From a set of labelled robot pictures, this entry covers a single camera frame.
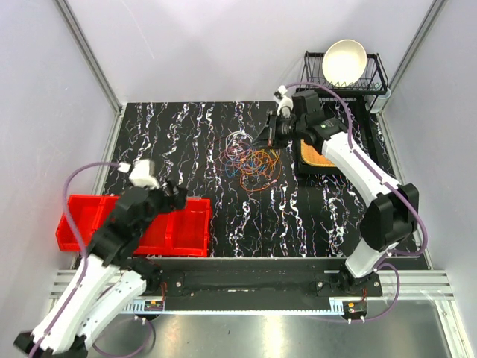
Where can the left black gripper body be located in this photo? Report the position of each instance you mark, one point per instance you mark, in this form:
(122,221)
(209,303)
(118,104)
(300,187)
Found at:
(162,203)

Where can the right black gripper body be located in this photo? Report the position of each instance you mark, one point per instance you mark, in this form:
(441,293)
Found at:
(285,130)

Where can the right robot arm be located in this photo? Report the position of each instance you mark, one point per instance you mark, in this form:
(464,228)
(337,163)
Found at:
(392,207)

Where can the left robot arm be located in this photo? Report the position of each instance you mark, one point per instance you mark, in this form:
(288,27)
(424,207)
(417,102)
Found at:
(108,277)

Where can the orange woven mat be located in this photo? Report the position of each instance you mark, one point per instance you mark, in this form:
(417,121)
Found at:
(312,158)

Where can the red divided plastic bin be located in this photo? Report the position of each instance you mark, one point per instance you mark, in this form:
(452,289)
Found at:
(183,233)

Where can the black square tray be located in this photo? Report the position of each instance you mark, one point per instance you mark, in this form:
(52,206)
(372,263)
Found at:
(368,129)

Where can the white bowl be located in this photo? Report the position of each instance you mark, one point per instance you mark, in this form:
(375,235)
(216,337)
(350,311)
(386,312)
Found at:
(344,63)

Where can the white cup on rack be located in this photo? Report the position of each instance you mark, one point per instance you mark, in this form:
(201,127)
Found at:
(377,103)

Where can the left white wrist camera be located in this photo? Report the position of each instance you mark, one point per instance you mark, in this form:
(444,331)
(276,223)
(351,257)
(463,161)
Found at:
(143,174)

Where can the black wire dish rack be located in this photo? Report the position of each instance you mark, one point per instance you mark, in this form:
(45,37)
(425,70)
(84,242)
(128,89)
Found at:
(372,83)

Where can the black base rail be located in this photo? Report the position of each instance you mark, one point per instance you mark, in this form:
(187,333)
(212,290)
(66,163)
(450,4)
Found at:
(247,283)

